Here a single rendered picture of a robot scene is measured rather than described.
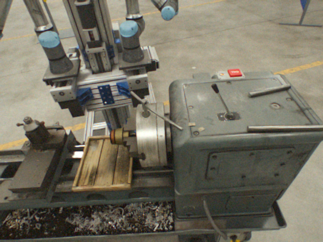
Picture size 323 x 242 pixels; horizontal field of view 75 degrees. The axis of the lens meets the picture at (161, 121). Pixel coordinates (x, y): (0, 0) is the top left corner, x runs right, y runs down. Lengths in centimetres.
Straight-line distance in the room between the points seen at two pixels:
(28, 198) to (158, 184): 64
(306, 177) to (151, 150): 183
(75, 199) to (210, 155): 83
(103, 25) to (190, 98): 89
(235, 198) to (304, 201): 115
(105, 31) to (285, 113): 123
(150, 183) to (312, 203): 158
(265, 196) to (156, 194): 58
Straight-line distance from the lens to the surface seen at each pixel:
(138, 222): 134
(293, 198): 230
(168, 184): 114
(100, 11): 159
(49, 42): 151
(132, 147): 98
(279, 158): 101
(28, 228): 164
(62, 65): 156
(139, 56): 151
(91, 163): 129
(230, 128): 86
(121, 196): 128
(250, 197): 127
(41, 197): 123
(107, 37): 166
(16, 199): 130
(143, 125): 91
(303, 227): 221
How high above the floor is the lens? 186
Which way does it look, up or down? 44 degrees down
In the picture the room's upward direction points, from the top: 5 degrees counter-clockwise
